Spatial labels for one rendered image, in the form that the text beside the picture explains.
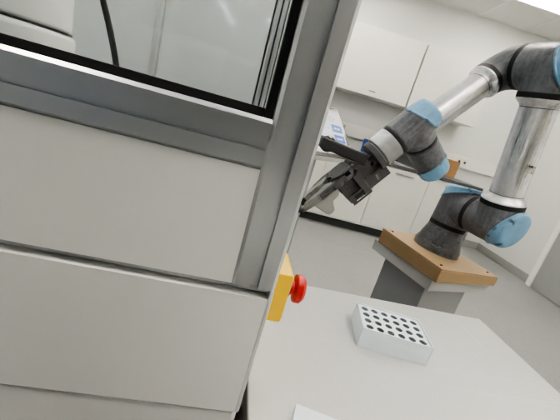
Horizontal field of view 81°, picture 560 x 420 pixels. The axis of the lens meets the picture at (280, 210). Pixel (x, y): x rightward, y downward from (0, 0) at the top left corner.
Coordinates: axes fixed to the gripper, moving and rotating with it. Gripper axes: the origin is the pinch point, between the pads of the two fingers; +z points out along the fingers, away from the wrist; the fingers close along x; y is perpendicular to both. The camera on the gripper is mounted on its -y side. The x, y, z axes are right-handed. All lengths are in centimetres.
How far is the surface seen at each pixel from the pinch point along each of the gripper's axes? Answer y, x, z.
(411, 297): 55, 16, -5
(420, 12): 29, 354, -231
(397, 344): 20.3, -29.2, 1.6
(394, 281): 52, 24, -5
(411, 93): 90, 318, -159
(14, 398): -19, -47, 30
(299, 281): -3.4, -34.0, 5.2
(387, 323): 19.3, -25.0, 1.2
